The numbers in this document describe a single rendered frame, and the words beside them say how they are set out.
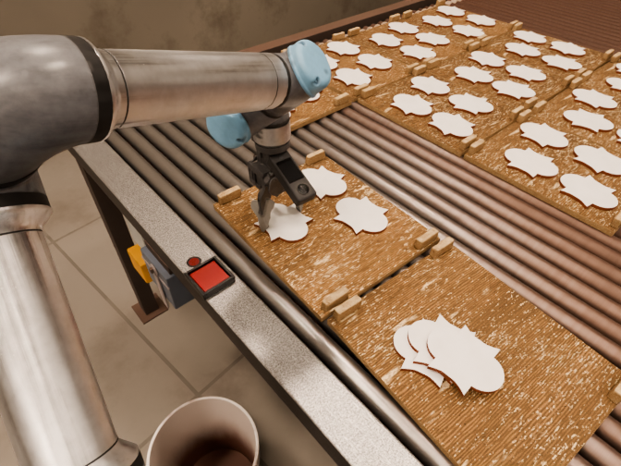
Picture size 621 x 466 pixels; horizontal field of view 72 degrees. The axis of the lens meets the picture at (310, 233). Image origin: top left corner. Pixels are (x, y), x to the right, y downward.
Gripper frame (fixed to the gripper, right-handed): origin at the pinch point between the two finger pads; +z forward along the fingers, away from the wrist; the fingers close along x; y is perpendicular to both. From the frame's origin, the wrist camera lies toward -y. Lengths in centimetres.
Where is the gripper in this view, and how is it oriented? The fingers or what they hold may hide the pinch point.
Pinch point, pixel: (283, 220)
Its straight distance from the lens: 98.2
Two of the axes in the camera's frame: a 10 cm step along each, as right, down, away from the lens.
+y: -6.3, -5.2, 5.8
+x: -7.8, 4.3, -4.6
